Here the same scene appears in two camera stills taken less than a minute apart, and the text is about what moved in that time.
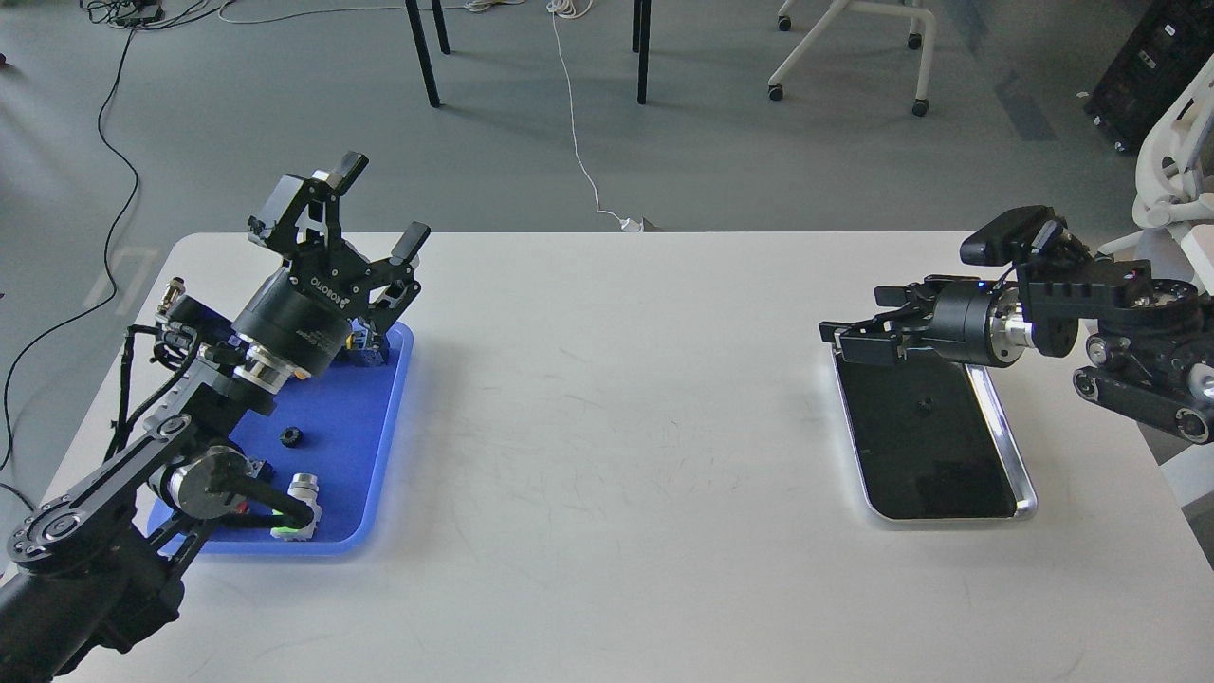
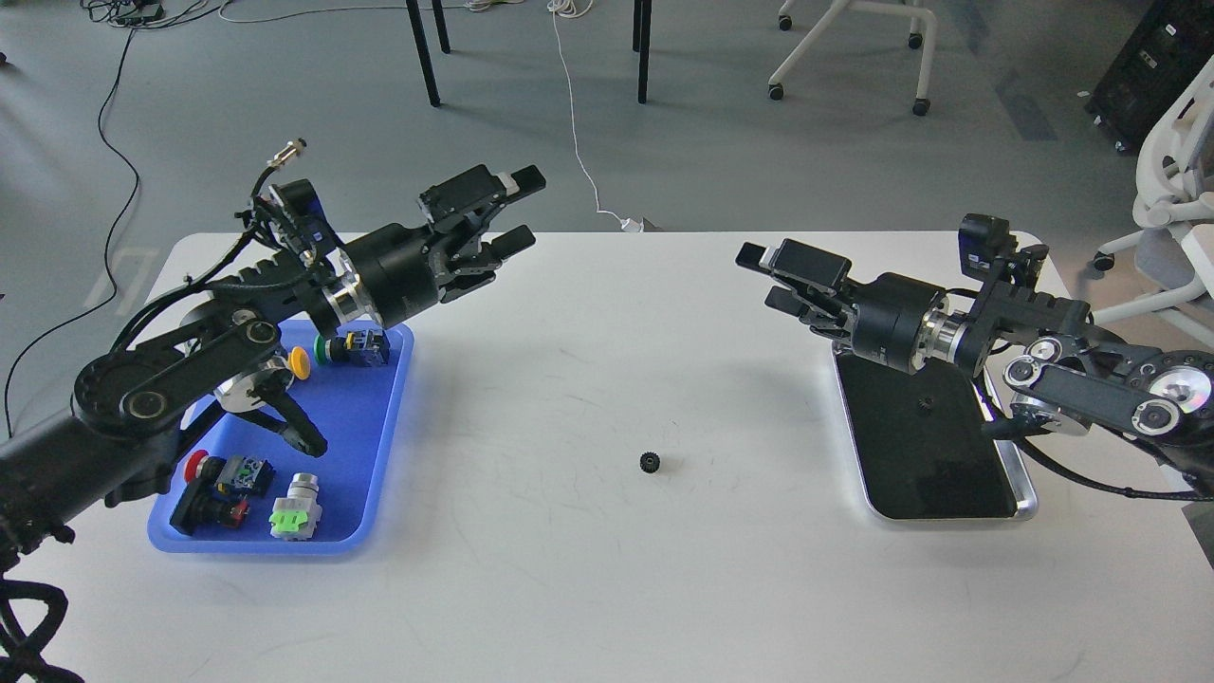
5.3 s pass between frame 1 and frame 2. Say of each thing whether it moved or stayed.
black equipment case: stayed
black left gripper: moved
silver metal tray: stayed
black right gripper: moved
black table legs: stayed
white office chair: stayed
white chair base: stayed
